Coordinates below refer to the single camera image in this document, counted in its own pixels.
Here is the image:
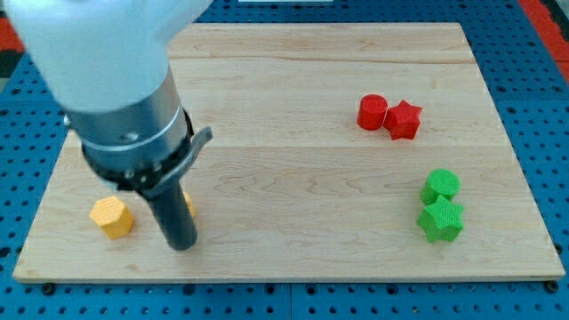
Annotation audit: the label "yellow heart block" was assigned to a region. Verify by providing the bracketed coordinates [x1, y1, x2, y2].
[182, 191, 196, 217]

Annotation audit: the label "yellow hexagon block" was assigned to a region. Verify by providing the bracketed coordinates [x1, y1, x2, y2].
[89, 196, 134, 240]

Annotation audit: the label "light wooden board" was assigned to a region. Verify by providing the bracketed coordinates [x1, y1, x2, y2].
[13, 23, 565, 284]

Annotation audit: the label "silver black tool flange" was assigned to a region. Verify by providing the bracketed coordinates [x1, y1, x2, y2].
[65, 71, 212, 199]

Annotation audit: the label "green star block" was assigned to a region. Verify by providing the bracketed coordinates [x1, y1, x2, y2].
[417, 196, 465, 243]

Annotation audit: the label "red cylinder block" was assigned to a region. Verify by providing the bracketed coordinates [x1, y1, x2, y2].
[357, 94, 389, 131]

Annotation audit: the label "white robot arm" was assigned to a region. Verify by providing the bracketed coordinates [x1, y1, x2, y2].
[5, 0, 212, 251]

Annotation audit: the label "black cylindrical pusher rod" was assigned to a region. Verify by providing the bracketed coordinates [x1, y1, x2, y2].
[142, 182, 198, 251]

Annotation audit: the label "red star block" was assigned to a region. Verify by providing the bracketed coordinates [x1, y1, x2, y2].
[383, 100, 422, 140]

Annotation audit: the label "green cylinder block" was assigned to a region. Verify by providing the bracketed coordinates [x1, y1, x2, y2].
[420, 169, 461, 204]

